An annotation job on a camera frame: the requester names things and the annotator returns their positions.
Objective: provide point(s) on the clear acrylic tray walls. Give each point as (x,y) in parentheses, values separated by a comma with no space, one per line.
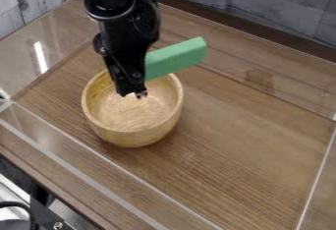
(248,163)

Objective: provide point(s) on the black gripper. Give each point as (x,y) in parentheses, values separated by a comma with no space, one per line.
(125,36)

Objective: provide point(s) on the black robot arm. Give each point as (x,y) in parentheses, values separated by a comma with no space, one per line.
(104,8)

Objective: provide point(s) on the wooden bowl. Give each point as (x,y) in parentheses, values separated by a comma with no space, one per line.
(131,122)

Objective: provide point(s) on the green rectangular block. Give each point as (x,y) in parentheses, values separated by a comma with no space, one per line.
(175,57)

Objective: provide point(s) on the black metal table bracket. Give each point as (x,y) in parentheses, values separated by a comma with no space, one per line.
(45,219)

